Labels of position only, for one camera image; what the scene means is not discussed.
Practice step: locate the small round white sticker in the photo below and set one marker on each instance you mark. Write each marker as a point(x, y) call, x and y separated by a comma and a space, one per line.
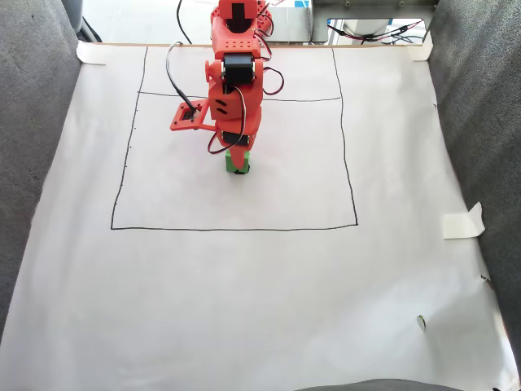
point(421, 322)

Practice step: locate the white paper sheet with lines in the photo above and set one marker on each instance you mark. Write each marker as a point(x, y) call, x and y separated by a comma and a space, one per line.
point(260, 285)

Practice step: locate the green foam block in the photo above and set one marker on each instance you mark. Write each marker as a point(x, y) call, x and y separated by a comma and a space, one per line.
point(230, 165)

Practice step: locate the orange camera mount with camera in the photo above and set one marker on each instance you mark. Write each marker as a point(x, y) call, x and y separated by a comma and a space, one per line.
point(183, 120)

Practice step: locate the grey metal frame with window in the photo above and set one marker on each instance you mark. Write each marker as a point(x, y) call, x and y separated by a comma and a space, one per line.
point(321, 12)

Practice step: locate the white cylinder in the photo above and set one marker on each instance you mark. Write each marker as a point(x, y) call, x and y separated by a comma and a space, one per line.
point(362, 26)

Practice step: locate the white tape piece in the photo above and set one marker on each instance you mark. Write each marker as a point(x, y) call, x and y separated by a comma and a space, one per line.
point(460, 226)
point(91, 53)
point(423, 49)

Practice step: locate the grey fabric cushion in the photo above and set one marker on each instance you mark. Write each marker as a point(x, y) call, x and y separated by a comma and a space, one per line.
point(28, 122)
point(480, 122)

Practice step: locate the grey bin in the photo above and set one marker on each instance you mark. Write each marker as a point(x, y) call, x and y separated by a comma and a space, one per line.
point(73, 12)

